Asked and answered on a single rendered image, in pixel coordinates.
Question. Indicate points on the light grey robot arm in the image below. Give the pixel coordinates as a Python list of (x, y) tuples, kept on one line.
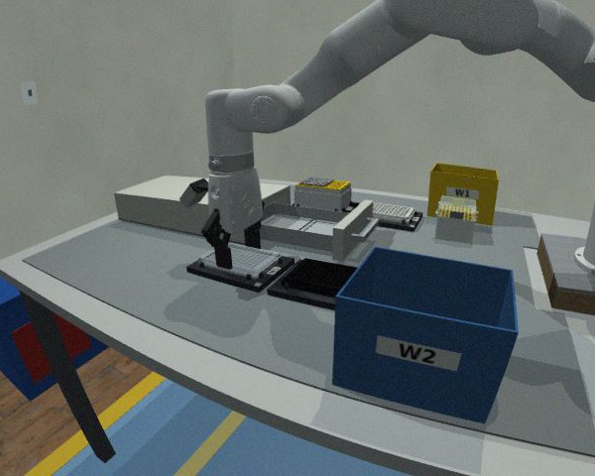
[(545, 29)]

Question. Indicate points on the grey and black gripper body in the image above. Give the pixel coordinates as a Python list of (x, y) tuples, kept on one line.
[(238, 198)]

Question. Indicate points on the yellow open-top bin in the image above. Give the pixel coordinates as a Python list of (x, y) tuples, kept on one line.
[(461, 183)]

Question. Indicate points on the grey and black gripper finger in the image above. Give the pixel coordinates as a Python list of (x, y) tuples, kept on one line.
[(252, 235), (222, 252)]

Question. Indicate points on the blue open bin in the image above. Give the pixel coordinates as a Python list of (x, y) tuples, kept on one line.
[(389, 345)]

